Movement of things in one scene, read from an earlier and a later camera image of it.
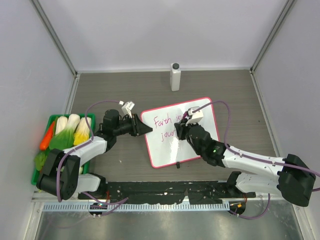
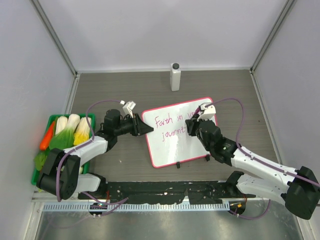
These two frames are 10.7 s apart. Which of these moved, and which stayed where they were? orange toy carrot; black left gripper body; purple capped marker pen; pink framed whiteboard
Moved: purple capped marker pen
Stayed: orange toy carrot; pink framed whiteboard; black left gripper body
